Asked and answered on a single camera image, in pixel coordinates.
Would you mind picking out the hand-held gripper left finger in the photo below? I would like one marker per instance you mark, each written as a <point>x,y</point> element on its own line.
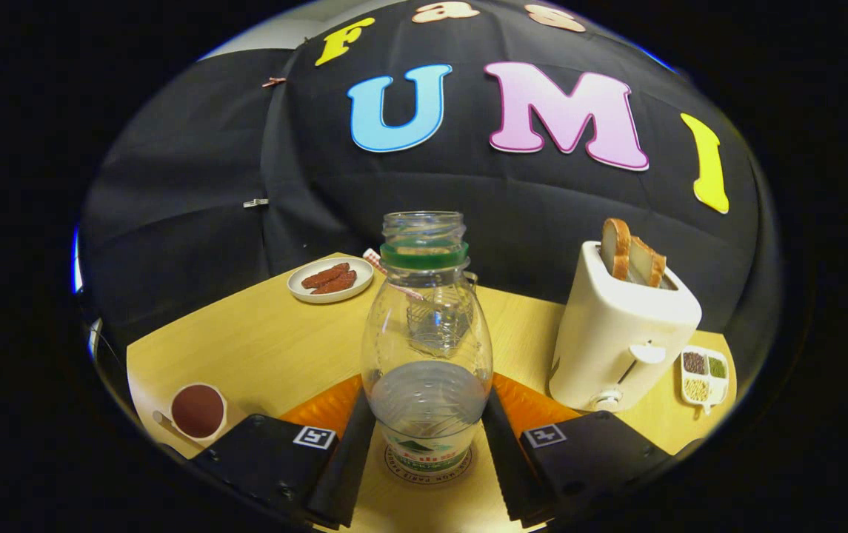
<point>346,474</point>

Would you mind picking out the cream cup with brown inside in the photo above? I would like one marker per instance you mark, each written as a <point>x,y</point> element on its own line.
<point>198,411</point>

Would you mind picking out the brown sausage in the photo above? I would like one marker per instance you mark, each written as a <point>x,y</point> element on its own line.
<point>338,283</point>
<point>324,275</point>

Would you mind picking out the black backdrop cloth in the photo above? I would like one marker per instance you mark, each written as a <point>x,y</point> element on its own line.
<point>527,207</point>

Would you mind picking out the white divided bean tray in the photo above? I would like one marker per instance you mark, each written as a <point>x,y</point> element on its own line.
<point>705,377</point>

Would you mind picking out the red striped straw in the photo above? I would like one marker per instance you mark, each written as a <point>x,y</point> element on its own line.
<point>373,259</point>

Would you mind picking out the white round plate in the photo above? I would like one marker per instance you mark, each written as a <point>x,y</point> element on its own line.
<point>298,290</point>

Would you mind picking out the silver clip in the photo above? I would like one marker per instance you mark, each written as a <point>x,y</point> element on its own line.
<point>255,203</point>

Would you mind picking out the copper clip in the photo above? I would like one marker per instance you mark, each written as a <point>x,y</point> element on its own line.
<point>273,81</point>

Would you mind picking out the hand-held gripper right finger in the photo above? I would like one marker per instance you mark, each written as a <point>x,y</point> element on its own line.
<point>505,466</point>

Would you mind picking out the white toaster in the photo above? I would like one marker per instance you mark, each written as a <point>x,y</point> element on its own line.
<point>609,333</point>

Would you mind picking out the clear plastic juice bottle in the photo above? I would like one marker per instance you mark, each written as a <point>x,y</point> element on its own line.
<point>427,400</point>

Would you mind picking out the bread slice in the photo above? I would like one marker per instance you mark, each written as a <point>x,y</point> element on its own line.
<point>616,248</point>
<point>646,263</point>

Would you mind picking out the round cork coaster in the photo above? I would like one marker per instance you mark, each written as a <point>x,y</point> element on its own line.
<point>400,474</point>

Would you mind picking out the wooden table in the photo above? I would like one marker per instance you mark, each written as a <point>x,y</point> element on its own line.
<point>268,348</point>

